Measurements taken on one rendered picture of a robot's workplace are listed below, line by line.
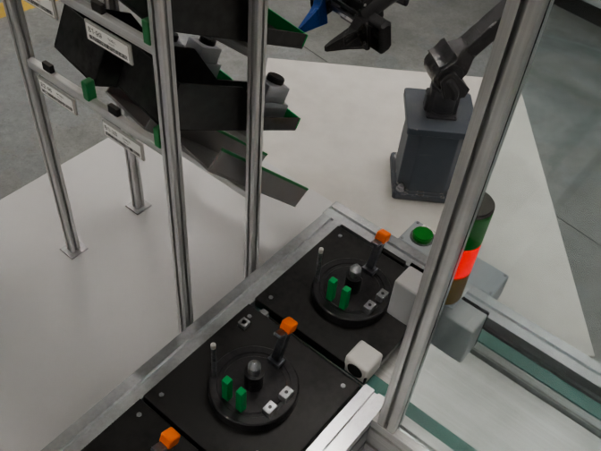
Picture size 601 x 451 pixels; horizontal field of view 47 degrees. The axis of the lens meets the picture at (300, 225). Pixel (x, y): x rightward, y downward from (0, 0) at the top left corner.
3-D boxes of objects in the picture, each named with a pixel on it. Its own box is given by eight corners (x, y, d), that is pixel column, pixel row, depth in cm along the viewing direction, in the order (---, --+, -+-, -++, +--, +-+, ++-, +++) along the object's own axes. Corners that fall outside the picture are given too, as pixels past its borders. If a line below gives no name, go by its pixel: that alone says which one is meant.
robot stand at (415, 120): (450, 162, 167) (470, 93, 153) (456, 204, 157) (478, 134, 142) (389, 157, 167) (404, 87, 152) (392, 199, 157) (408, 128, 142)
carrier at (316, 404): (249, 310, 122) (249, 263, 113) (359, 391, 112) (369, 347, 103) (143, 403, 108) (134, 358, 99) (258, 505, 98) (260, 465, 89)
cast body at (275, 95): (268, 108, 122) (283, 72, 119) (283, 121, 120) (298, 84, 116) (230, 104, 116) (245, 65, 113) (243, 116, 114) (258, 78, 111)
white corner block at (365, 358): (358, 352, 117) (361, 337, 114) (380, 367, 115) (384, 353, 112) (341, 370, 115) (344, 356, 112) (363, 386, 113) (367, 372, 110)
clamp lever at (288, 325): (275, 352, 111) (289, 315, 107) (284, 359, 110) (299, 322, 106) (261, 361, 108) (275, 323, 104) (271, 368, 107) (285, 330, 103)
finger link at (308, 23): (317, 16, 126) (313, -13, 121) (330, 24, 124) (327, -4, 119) (288, 36, 124) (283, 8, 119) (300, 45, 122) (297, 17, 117)
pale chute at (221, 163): (253, 170, 141) (266, 152, 140) (295, 208, 135) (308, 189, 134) (162, 129, 117) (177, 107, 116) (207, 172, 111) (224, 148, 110)
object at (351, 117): (515, 89, 195) (518, 80, 193) (589, 363, 133) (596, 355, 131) (266, 66, 195) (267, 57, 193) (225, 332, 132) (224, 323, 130)
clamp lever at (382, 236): (368, 262, 125) (382, 227, 121) (377, 268, 124) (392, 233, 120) (358, 268, 122) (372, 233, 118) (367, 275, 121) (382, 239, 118)
